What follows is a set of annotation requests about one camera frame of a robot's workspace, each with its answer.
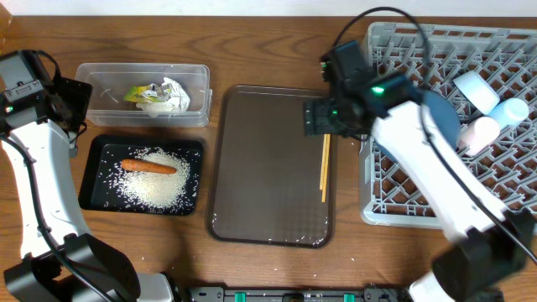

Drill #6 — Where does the wooden chopstick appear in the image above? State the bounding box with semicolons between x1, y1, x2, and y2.
321;134;331;203
319;134;330;190

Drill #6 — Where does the yellow foil snack wrapper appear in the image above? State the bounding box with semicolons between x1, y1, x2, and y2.
123;84;164;103

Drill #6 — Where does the orange carrot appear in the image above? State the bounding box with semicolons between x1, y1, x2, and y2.
120;159;177;174

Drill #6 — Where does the large blue plate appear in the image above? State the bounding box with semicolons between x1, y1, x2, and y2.
372;89;461;165

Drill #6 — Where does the white paper napkin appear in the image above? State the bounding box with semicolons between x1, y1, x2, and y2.
136;77;190;117

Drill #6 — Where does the white cup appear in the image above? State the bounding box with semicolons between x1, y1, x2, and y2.
458;117;500;156

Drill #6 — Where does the light blue small bowl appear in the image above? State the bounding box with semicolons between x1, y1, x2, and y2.
453;70;500;115

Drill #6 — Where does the light blue cup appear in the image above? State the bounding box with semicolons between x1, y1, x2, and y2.
488;98;529;130

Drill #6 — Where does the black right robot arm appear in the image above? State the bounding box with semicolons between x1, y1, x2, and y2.
303;73;536;301

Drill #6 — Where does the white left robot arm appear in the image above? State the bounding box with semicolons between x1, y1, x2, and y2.
1;78;175;301

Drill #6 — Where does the black waste tray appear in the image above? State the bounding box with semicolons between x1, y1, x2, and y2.
79;134;204;216

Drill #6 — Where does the grey dishwasher rack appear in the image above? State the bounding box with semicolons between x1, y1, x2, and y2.
359;22;536;228

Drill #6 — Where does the clear plastic bin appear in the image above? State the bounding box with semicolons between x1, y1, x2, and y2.
76;63;212;128

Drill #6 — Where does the dark brown serving tray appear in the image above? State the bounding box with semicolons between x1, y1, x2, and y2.
206;86;335;248

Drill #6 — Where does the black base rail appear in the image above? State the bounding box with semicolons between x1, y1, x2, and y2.
187;286;411;302

